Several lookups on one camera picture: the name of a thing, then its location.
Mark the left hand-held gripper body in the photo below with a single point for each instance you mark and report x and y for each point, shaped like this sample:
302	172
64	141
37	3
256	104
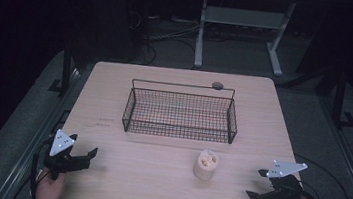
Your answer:
60	143

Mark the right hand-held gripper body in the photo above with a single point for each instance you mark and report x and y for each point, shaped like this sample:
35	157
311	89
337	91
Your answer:
283	187

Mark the person's left hand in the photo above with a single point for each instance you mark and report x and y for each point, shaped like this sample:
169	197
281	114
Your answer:
50	190

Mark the beige loofah piece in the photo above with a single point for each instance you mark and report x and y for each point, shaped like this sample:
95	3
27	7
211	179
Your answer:
205	166

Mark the small grey round object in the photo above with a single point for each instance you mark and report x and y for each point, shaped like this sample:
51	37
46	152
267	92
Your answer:
217	85

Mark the white metal stand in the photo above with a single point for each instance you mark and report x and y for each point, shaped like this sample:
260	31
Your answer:
240	18

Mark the black metal post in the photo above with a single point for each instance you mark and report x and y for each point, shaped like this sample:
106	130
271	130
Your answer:
339	98
66	67

